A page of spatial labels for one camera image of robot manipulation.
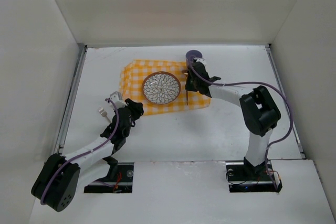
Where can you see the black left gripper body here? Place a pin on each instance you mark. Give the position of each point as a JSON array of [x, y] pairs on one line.
[[134, 109]]

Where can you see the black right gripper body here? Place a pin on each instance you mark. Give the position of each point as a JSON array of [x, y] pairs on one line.
[[190, 83]]

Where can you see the copper spoon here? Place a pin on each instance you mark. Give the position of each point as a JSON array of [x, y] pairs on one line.
[[186, 74]]

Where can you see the lilac plastic cup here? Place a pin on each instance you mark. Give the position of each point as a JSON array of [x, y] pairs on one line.
[[192, 55]]

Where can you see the patterned ceramic bowl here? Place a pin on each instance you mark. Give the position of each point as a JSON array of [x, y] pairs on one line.
[[161, 88]]

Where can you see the yellow white checkered cloth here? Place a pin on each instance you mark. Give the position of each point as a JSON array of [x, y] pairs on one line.
[[133, 75]]

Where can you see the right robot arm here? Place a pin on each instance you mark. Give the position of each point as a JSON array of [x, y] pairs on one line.
[[259, 111]]

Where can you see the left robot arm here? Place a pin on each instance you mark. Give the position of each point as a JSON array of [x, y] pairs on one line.
[[62, 176]]

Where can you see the copper fork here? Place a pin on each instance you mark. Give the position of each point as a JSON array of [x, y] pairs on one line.
[[104, 114]]

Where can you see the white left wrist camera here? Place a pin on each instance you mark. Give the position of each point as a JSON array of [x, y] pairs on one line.
[[116, 98]]

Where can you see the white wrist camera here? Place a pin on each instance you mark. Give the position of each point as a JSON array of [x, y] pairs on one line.
[[116, 98], [201, 60]]

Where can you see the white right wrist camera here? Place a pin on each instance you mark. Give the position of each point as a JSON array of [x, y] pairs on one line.
[[201, 60]]

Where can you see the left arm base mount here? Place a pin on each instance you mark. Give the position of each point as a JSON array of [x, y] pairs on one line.
[[118, 181]]

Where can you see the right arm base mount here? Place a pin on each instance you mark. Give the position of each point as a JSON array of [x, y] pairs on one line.
[[243, 178]]

